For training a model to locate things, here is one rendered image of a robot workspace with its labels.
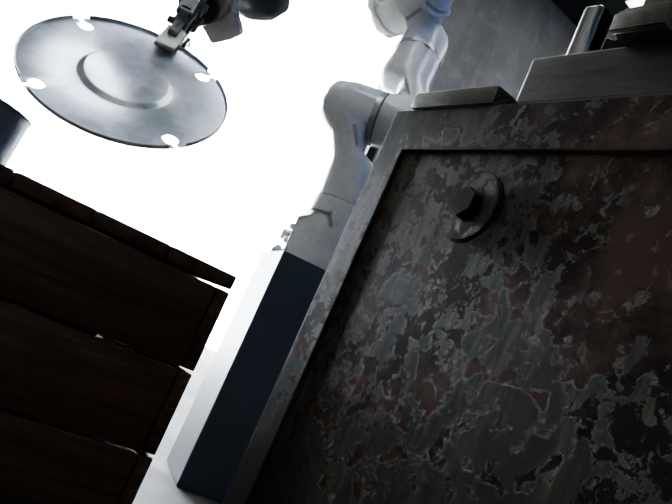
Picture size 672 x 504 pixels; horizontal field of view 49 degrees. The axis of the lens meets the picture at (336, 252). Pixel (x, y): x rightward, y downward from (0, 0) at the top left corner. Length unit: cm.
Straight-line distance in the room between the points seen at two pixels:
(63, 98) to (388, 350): 53
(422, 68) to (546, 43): 615
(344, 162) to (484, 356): 82
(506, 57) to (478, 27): 43
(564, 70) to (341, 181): 67
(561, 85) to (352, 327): 34
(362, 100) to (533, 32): 614
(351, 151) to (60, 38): 58
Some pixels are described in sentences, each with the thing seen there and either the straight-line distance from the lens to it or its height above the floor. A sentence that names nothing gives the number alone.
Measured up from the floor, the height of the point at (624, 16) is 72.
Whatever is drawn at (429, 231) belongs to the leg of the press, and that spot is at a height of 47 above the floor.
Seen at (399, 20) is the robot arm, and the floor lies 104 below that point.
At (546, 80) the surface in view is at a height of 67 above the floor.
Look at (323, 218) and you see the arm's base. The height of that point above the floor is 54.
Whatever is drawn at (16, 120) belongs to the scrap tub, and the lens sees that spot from 145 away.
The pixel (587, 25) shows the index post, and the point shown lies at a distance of 93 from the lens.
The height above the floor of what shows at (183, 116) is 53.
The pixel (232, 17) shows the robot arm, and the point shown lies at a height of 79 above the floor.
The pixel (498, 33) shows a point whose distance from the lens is 723.
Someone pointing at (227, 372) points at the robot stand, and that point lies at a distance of 134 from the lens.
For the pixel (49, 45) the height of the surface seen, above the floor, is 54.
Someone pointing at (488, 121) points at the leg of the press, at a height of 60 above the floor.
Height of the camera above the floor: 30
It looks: 8 degrees up
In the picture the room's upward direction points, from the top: 24 degrees clockwise
